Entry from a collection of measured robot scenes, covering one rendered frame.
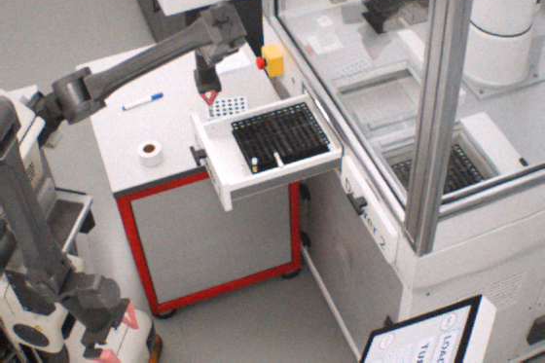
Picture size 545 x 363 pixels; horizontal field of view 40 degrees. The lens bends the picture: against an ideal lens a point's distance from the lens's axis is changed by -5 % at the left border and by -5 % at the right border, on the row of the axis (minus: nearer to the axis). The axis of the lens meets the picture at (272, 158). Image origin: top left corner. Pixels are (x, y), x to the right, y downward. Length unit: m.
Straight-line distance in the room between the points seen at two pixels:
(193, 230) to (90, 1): 2.23
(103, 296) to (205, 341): 1.36
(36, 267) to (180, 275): 1.25
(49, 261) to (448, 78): 0.78
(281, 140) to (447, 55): 0.82
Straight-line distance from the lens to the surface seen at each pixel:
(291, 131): 2.12
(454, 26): 1.33
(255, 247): 2.62
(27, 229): 1.34
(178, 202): 2.34
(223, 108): 2.34
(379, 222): 1.89
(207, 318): 2.81
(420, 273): 1.84
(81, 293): 1.46
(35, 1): 4.55
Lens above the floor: 2.36
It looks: 46 degrees down
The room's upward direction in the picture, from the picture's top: 3 degrees counter-clockwise
